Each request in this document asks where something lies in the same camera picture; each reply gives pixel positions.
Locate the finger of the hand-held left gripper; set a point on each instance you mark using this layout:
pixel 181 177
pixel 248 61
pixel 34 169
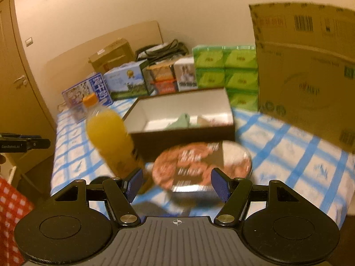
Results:
pixel 27 137
pixel 38 144

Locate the orange juice bottle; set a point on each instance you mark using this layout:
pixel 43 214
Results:
pixel 108 135

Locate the brown patterned box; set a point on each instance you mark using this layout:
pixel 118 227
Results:
pixel 160 72

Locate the blue checked bed sheet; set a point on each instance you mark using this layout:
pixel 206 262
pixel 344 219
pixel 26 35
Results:
pixel 283 158

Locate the pack of green tissue packets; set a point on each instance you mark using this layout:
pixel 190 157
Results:
pixel 224 72

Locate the instant noodle bowl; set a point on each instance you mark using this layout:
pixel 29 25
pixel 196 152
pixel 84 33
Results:
pixel 188 163

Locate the black bag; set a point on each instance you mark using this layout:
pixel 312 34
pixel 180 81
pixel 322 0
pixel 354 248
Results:
pixel 163 50

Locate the wooden headboard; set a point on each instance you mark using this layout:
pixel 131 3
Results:
pixel 83 50

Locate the dark brown box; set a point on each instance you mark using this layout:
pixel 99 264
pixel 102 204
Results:
pixel 180 141

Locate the brown wooden door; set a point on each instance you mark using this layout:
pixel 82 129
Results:
pixel 14 61

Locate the red checked cloth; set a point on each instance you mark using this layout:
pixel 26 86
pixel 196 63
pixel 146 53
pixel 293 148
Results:
pixel 11 221

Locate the white printed box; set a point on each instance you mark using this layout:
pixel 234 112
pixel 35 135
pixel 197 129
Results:
pixel 185 73

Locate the green fluffy towel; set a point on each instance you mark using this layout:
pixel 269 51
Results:
pixel 181 122

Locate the blue printed milk carton box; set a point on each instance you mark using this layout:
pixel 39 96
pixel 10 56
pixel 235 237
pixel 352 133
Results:
pixel 80 91

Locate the large cardboard box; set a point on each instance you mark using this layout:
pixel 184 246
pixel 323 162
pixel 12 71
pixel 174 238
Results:
pixel 305 74

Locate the small brown cardboard box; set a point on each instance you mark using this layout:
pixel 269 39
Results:
pixel 111 55

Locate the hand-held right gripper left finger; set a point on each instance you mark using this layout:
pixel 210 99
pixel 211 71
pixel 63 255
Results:
pixel 135 184

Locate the milk box with cow print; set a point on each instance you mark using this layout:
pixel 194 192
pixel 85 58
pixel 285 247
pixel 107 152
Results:
pixel 124 80

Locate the dark red box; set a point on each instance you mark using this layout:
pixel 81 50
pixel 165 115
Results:
pixel 165 87

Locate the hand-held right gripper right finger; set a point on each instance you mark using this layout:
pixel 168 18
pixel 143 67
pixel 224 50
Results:
pixel 220 184

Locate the white light switch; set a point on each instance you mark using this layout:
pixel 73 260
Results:
pixel 28 41

